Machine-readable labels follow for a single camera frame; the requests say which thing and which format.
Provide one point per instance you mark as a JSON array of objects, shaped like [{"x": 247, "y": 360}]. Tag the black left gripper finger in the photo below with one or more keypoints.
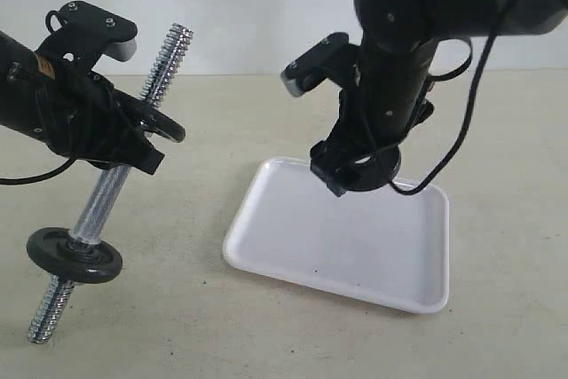
[{"x": 142, "y": 155}]

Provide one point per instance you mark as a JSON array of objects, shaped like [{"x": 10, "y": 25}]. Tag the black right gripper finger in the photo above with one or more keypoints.
[{"x": 324, "y": 164}]

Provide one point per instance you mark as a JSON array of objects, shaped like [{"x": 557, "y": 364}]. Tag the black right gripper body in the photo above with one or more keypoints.
[{"x": 383, "y": 101}]

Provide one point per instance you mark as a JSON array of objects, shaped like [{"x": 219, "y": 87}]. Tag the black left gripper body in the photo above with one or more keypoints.
[{"x": 78, "y": 117}]

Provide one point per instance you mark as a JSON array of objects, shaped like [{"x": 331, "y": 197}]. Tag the black weight plate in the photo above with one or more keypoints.
[
  {"x": 53, "y": 250},
  {"x": 374, "y": 171},
  {"x": 155, "y": 122}
]

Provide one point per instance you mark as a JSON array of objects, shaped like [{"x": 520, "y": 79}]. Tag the chrome dumbbell bar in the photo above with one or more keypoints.
[{"x": 89, "y": 226}]

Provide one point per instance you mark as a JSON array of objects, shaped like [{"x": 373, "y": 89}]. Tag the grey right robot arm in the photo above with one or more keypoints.
[{"x": 406, "y": 47}]

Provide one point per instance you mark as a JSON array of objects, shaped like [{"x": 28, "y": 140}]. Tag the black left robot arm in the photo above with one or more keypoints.
[{"x": 14, "y": 58}]

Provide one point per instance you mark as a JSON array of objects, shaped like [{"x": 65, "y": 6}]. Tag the white rectangular plastic tray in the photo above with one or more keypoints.
[{"x": 379, "y": 247}]

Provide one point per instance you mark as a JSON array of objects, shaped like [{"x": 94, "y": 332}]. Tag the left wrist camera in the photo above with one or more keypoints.
[{"x": 88, "y": 32}]

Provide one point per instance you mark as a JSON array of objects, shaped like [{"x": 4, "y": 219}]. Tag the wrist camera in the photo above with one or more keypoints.
[
  {"x": 88, "y": 32},
  {"x": 333, "y": 58}
]

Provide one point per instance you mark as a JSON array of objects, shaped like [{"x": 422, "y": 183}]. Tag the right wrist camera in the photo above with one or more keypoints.
[{"x": 333, "y": 58}]

